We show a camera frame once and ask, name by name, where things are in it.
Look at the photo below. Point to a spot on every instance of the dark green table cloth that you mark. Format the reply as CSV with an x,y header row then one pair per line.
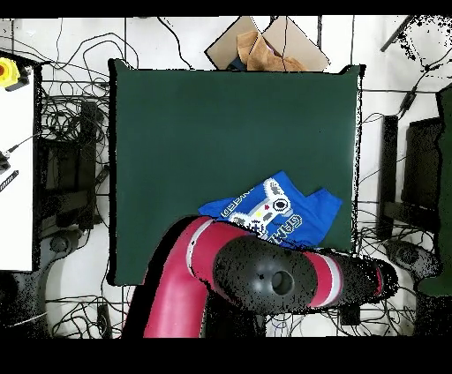
x,y
169,141

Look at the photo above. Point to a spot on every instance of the black rod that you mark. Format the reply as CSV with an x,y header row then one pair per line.
x,y
397,33

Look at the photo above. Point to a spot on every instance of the yellow emergency stop button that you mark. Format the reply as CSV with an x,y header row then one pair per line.
x,y
7,72

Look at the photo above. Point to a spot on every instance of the blue printed t-shirt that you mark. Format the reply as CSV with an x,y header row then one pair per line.
x,y
310,215

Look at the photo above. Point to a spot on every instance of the open cardboard box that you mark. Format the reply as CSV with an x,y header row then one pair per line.
x,y
296,42

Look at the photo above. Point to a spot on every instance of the white desk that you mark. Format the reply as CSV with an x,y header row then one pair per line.
x,y
16,176

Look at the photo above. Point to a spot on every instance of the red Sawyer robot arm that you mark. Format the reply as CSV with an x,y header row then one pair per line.
x,y
183,282

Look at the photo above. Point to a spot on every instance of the tan cloth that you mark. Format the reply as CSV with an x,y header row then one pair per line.
x,y
263,56

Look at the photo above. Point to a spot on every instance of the green covered side table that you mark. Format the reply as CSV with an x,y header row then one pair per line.
x,y
445,211

